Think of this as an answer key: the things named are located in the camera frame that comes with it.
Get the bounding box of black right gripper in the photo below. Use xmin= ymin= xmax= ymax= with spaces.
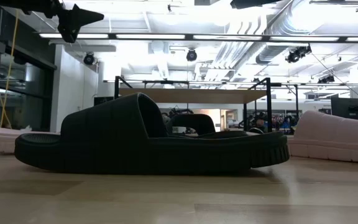
xmin=230 ymin=0 xmax=282 ymax=10

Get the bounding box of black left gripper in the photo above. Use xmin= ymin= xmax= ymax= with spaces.
xmin=50 ymin=0 xmax=105 ymax=44

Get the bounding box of black rubber slide sandal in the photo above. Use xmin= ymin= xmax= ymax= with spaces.
xmin=165 ymin=113 xmax=250 ymax=139
xmin=14 ymin=92 xmax=291 ymax=175

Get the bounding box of black ceiling spotlight cluster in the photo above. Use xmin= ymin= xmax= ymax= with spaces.
xmin=285 ymin=45 xmax=313 ymax=64
xmin=318 ymin=74 xmax=336 ymax=84

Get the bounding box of long linear light bar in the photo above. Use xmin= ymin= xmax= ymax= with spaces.
xmin=39 ymin=32 xmax=358 ymax=44

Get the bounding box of black monitor on desk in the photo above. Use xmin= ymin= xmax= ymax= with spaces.
xmin=93 ymin=96 xmax=115 ymax=106

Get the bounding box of black ceiling track fixture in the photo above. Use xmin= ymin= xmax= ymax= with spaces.
xmin=309 ymin=0 xmax=358 ymax=13

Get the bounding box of white plastic bag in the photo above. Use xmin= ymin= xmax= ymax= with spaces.
xmin=11 ymin=124 xmax=33 ymax=132

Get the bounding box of large black monitor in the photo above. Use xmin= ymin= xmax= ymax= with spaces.
xmin=331 ymin=97 xmax=358 ymax=123

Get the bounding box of silver ventilation duct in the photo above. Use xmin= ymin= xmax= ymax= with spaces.
xmin=255 ymin=0 xmax=326 ymax=65

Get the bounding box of black metal frame post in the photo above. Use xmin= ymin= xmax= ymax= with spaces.
xmin=272 ymin=82 xmax=300 ymax=110

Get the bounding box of wooden shelf with black frame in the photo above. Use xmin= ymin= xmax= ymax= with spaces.
xmin=114 ymin=76 xmax=273 ymax=134

